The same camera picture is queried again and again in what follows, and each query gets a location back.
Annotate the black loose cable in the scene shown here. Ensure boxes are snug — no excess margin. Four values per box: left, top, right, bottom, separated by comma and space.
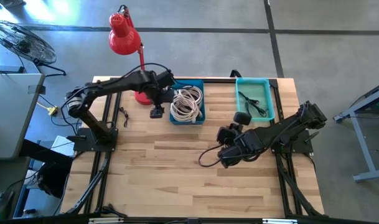
101, 203, 128, 218

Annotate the blue plastic bin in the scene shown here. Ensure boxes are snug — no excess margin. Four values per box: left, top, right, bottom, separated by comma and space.
169, 78, 207, 126

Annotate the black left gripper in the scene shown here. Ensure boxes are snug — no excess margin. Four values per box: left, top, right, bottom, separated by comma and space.
145, 70, 177, 106

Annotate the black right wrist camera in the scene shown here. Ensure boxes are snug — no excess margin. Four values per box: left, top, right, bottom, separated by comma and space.
233, 111, 253, 126

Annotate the thin dark wire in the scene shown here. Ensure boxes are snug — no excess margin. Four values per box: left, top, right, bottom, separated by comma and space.
118, 106, 129, 129

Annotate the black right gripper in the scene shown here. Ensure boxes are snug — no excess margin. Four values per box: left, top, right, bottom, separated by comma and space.
217, 125, 261, 169

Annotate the red desk lamp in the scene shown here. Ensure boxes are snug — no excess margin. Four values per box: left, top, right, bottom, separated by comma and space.
108, 4, 152, 106

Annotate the black bag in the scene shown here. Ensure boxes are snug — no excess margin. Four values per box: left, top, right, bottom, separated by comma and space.
36, 161, 72, 200

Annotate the grey desk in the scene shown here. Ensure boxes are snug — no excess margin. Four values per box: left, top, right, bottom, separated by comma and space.
0, 73, 46, 160

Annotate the teal plastic bin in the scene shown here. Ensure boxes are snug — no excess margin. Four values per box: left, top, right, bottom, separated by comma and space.
235, 77, 276, 123

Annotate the black floor fan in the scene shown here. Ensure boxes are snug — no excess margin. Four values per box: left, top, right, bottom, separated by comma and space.
0, 20, 67, 77

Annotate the black computer mouse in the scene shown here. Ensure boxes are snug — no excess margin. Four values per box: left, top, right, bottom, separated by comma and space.
0, 189, 15, 221

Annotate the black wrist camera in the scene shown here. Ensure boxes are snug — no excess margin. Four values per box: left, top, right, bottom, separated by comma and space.
233, 111, 253, 126
149, 105, 166, 119

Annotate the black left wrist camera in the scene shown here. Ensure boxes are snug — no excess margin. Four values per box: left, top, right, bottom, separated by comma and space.
149, 105, 166, 119

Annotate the white paper sheet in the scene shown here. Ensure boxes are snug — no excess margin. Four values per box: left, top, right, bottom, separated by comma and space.
50, 135, 75, 157

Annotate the silver metal bracket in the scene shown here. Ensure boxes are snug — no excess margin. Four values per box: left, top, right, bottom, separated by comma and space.
262, 218, 298, 224
88, 218, 125, 224

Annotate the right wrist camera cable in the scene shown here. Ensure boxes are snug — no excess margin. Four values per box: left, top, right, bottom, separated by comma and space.
197, 143, 229, 168

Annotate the grey metal stand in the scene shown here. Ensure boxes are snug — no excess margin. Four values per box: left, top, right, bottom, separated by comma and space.
334, 79, 379, 183

